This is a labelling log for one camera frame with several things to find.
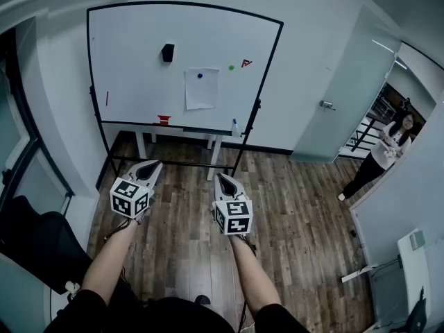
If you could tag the frosted glass door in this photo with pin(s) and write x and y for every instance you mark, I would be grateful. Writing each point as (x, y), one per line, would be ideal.
(340, 82)

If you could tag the blue-capped spray bottle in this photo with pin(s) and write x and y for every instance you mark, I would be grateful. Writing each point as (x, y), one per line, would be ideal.
(235, 129)

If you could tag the person's right forearm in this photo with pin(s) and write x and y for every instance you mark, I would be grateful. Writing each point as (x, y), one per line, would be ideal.
(253, 276)

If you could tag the red angular logo magnet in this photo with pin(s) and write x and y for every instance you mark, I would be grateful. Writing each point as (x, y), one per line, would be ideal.
(245, 63)

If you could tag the black stair railing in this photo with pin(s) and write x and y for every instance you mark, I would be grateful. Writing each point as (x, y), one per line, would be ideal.
(366, 130)

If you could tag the white desk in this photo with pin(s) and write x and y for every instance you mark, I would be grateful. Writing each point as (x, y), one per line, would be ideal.
(412, 272)

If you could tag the black whiteboard eraser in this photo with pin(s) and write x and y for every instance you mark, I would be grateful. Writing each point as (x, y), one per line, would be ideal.
(167, 53)

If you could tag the white paper sheet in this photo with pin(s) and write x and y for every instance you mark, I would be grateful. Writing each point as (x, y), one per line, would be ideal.
(201, 95)

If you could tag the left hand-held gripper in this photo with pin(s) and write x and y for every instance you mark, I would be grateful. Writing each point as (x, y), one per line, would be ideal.
(126, 196)

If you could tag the small pale green box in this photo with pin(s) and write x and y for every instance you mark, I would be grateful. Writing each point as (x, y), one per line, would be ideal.
(417, 240)

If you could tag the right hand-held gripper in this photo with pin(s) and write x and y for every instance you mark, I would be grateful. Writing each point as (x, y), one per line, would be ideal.
(236, 219)

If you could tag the person's black clothing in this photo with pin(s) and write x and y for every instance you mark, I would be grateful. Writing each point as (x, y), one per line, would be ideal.
(173, 317)

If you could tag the thin red strip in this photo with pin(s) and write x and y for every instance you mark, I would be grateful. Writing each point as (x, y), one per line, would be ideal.
(107, 98)

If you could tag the person's left forearm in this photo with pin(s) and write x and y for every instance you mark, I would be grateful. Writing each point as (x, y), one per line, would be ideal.
(107, 258)

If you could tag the black-framed window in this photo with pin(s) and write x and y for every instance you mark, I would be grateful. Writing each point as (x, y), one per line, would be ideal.
(21, 172)

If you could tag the person's black shoe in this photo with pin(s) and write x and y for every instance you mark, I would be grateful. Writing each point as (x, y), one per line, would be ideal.
(202, 299)

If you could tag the white crumpled cloth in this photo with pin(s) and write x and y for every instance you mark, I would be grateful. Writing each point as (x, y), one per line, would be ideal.
(71, 286)

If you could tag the black-framed whiteboard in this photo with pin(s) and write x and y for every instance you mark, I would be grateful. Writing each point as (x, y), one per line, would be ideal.
(138, 82)

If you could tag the red plastic object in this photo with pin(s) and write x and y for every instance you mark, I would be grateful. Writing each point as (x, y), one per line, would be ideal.
(164, 119)

